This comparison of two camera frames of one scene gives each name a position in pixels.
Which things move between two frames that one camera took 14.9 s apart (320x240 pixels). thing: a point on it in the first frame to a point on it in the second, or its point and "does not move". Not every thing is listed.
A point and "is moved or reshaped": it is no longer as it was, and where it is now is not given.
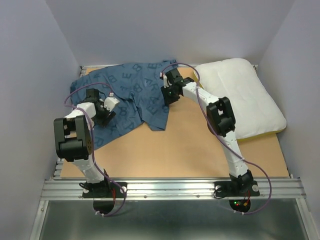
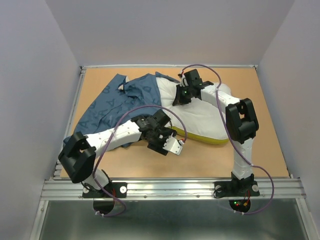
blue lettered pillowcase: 138,87 is moved or reshaped
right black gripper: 169,100 to 178,100
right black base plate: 227,189 does not move
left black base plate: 106,190 does not move
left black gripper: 100,122 to 158,147
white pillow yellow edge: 256,113 to 201,120
